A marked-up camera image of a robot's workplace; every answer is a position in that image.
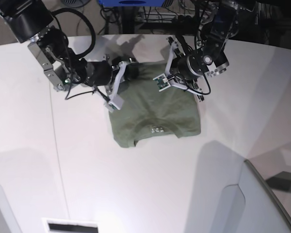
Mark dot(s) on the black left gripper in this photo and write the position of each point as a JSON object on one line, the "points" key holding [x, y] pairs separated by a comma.
{"points": [[187, 67]]}

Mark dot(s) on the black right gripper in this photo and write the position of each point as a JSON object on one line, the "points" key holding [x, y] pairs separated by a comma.
{"points": [[101, 73]]}

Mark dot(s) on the green t-shirt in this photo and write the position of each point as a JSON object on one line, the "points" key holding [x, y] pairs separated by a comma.
{"points": [[147, 112]]}

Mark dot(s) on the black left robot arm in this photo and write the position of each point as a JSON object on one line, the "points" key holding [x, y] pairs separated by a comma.
{"points": [[214, 23]]}

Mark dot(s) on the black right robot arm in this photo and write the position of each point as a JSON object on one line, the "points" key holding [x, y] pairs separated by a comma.
{"points": [[31, 20]]}

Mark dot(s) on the blue bin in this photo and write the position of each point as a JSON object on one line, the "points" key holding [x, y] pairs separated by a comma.
{"points": [[126, 3]]}

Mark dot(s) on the white vent panel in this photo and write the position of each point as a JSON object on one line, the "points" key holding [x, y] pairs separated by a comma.
{"points": [[54, 225]]}

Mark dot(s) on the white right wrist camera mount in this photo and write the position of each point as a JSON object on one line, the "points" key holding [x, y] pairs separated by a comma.
{"points": [[110, 92]]}

